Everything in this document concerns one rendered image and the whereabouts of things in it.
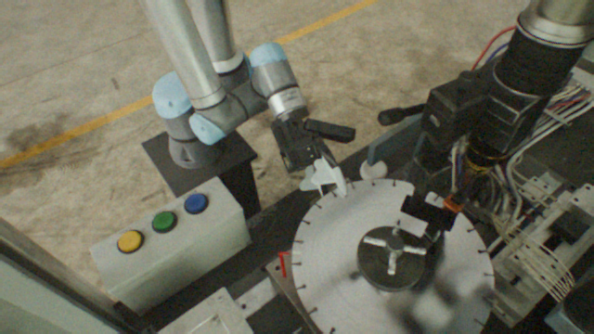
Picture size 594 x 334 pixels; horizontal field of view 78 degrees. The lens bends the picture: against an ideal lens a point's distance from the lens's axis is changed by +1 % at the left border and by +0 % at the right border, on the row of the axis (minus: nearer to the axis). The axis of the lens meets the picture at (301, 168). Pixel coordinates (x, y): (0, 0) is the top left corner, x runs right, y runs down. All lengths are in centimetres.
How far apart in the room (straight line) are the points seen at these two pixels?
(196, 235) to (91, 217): 137
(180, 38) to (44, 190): 171
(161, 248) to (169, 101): 35
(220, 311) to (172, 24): 51
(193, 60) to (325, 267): 45
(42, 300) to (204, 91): 44
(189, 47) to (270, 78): 16
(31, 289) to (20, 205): 182
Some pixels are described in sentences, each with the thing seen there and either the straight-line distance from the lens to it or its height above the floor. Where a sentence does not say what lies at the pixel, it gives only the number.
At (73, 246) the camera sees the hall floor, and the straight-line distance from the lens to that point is 203.
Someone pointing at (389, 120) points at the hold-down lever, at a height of 122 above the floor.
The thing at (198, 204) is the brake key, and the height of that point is 91.
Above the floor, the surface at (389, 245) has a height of 100.
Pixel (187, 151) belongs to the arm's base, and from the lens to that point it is 101.
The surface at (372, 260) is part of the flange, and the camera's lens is 63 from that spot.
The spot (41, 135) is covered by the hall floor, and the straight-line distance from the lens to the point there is 265.
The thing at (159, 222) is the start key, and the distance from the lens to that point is 78.
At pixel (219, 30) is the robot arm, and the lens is 89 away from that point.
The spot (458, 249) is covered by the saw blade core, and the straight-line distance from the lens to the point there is 69.
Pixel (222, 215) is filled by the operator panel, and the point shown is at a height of 90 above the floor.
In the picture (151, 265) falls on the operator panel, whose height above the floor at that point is 90.
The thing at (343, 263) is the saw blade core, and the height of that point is 95.
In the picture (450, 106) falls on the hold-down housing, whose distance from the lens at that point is 44.
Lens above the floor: 153
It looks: 52 degrees down
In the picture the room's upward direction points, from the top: 3 degrees counter-clockwise
